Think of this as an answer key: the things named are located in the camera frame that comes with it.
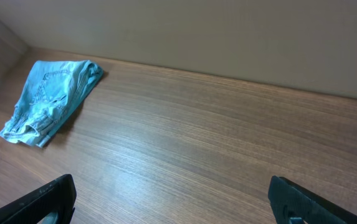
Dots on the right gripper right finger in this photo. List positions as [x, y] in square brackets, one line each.
[292, 203]

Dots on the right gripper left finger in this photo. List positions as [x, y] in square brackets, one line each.
[51, 203]

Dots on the light blue denim shorts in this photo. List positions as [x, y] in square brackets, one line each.
[51, 93]

